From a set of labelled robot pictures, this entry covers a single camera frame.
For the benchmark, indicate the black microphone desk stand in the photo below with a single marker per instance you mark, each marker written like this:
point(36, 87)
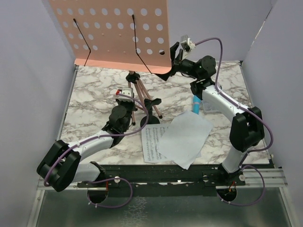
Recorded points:
point(149, 104)

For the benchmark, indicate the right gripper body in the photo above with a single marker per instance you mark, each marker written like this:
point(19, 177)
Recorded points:
point(187, 67)

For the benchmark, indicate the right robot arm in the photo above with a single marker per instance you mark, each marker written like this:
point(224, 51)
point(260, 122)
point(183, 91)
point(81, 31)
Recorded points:
point(246, 129)

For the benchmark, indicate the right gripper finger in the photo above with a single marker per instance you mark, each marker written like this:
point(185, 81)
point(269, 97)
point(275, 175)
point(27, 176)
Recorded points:
point(173, 56)
point(174, 69)

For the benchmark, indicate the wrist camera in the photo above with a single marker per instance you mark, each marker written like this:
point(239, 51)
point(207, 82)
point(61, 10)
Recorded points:
point(186, 43)
point(125, 94)

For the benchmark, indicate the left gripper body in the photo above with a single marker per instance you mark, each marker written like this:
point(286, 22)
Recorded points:
point(130, 107)

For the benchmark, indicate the printed sheet music page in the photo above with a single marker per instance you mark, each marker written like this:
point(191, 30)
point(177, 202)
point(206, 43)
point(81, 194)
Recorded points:
point(150, 135)

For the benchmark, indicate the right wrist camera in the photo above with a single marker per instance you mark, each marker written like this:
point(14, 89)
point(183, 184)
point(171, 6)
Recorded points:
point(186, 43)

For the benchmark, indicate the blank white paper sheet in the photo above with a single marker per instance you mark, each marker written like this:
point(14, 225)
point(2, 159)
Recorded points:
point(184, 138)

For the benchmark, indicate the clear plastic compartment box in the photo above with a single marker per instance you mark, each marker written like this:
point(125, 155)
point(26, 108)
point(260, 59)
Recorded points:
point(208, 108)

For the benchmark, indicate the blue plastic recorder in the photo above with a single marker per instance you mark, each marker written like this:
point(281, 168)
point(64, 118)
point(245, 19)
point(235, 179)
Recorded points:
point(196, 105)

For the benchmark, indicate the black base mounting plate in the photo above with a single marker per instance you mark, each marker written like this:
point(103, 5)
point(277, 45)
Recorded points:
point(156, 191)

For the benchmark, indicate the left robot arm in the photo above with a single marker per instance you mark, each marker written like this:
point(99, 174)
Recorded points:
point(61, 164)

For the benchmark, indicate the pink folding music stand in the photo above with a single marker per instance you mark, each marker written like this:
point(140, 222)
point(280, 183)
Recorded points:
point(130, 35)

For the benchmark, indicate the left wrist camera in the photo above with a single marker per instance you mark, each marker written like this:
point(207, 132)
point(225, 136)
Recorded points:
point(125, 94)

